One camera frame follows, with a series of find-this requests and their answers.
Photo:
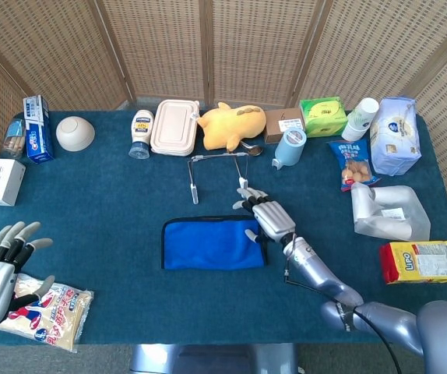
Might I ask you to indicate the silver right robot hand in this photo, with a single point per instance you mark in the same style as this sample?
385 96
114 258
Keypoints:
274 222

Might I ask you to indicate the blue and grey cloth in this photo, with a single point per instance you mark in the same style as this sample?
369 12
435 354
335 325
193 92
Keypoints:
208 245

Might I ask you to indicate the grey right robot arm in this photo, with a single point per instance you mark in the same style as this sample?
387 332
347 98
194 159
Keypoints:
324 276

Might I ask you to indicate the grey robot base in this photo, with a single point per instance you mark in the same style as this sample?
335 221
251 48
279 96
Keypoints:
208 360

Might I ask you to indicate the light blue cylinder holder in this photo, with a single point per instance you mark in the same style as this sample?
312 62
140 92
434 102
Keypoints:
289 150

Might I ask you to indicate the metal spoon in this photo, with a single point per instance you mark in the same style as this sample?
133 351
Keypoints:
254 150

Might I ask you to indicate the red white blue food bag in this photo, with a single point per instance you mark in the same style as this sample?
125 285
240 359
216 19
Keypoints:
64 315

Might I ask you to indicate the blue cookie snack bag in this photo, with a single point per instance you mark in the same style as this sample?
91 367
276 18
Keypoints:
352 163

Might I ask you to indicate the brown cardboard box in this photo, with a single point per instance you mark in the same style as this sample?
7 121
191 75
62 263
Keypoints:
276 124

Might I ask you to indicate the yellow plush toy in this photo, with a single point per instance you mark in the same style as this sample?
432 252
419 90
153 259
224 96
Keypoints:
231 124

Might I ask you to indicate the white box with black print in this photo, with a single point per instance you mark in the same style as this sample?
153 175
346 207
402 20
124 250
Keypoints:
3 181

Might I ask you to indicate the translucent white plastic bag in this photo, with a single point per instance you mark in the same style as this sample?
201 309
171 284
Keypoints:
387 202

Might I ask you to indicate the green tissue pack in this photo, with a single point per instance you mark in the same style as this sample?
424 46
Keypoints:
322 117

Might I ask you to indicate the teal table cloth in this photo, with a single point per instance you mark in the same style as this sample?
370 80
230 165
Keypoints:
103 218

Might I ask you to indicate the stack of paper cups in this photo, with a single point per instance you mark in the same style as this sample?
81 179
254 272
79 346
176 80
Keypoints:
360 118

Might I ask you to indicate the yellow red biscuit pack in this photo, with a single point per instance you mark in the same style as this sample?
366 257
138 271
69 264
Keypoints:
406 263

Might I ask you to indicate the beige lidded lunch box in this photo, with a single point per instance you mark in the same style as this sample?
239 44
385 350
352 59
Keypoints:
173 126

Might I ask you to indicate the white and lilac soft pack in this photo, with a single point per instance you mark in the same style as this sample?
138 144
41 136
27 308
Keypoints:
395 136

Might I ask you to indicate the clear pack of sticks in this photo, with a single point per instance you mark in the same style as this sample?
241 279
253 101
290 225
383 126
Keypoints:
14 140

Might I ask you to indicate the mayonnaise squeeze bottle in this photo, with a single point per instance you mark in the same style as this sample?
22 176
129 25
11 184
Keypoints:
142 128

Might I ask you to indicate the blue toothpaste box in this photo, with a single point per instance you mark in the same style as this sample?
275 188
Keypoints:
38 132

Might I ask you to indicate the beige upturned bowl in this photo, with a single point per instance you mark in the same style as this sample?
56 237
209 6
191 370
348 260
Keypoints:
74 134

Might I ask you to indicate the woven folding screen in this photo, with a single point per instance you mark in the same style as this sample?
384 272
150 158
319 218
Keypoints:
161 46

